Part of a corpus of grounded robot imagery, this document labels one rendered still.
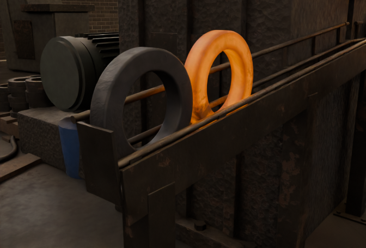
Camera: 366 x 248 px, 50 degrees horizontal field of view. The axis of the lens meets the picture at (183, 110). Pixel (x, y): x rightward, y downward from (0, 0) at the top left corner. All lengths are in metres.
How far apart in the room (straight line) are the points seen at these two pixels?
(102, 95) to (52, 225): 1.17
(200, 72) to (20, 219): 1.24
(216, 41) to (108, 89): 0.24
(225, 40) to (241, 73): 0.10
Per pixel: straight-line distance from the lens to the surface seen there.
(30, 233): 1.63
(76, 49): 1.95
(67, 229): 1.62
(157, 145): 0.57
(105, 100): 0.52
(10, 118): 2.71
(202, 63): 0.65
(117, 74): 0.52
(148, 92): 0.66
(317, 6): 1.27
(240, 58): 0.75
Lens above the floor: 0.80
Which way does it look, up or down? 14 degrees down
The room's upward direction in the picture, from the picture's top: straight up
